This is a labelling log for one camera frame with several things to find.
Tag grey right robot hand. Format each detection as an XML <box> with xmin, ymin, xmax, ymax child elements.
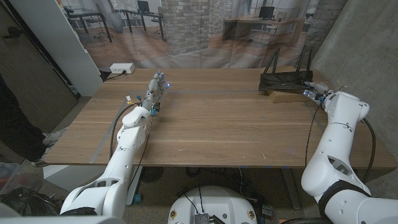
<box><xmin>303</xmin><ymin>81</ymin><xmax>335</xmax><ymax>105</ymax></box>

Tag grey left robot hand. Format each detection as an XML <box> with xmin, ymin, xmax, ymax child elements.
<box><xmin>142</xmin><ymin>70</ymin><xmax>171</xmax><ymax>116</ymax></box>

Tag black router with antennas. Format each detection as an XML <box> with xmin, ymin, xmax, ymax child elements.
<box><xmin>258</xmin><ymin>45</ymin><xmax>314</xmax><ymax>93</ymax></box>

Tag flat cardboard packing box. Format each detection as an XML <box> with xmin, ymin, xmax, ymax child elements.
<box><xmin>260</xmin><ymin>65</ymin><xmax>321</xmax><ymax>104</ymax></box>

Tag white power strip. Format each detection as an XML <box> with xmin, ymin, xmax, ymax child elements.
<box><xmin>109</xmin><ymin>63</ymin><xmax>136</xmax><ymax>75</ymax></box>

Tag printed office backdrop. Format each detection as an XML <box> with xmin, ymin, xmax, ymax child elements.
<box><xmin>57</xmin><ymin>0</ymin><xmax>348</xmax><ymax>70</ymax></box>

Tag grey metal table leg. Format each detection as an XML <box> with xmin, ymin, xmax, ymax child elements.
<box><xmin>281</xmin><ymin>167</ymin><xmax>302</xmax><ymax>210</ymax></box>
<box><xmin>126</xmin><ymin>166</ymin><xmax>144</xmax><ymax>206</ymax></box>

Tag white partition panel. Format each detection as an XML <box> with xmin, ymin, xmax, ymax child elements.
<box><xmin>9</xmin><ymin>0</ymin><xmax>104</xmax><ymax>97</ymax></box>

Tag white flat board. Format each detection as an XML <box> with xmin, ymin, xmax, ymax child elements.
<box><xmin>42</xmin><ymin>164</ymin><xmax>108</xmax><ymax>192</ymax></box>

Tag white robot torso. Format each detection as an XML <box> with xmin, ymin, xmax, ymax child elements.
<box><xmin>167</xmin><ymin>185</ymin><xmax>258</xmax><ymax>224</ymax></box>

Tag dark wooden door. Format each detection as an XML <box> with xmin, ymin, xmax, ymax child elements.
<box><xmin>0</xmin><ymin>0</ymin><xmax>78</xmax><ymax>134</ymax></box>

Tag clear plastic container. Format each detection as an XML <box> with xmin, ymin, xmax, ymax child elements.
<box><xmin>0</xmin><ymin>161</ymin><xmax>41</xmax><ymax>195</ymax></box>

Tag black bag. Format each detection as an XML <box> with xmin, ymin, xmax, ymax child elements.
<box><xmin>0</xmin><ymin>186</ymin><xmax>65</xmax><ymax>217</ymax></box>

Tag black power strip cable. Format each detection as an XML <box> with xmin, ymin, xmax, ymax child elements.
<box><xmin>101</xmin><ymin>70</ymin><xmax>127</xmax><ymax>82</ymax></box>

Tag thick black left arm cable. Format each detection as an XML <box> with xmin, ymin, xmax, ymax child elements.
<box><xmin>109</xmin><ymin>102</ymin><xmax>141</xmax><ymax>160</ymax></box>

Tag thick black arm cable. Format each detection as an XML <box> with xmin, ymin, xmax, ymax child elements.
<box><xmin>109</xmin><ymin>102</ymin><xmax>141</xmax><ymax>160</ymax></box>
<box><xmin>360</xmin><ymin>117</ymin><xmax>377</xmax><ymax>183</ymax></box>

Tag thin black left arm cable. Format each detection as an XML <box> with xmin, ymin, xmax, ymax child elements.
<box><xmin>126</xmin><ymin>116</ymin><xmax>155</xmax><ymax>191</ymax></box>

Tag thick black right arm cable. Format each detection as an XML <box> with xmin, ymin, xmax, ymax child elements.
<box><xmin>360</xmin><ymin>117</ymin><xmax>377</xmax><ymax>183</ymax></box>

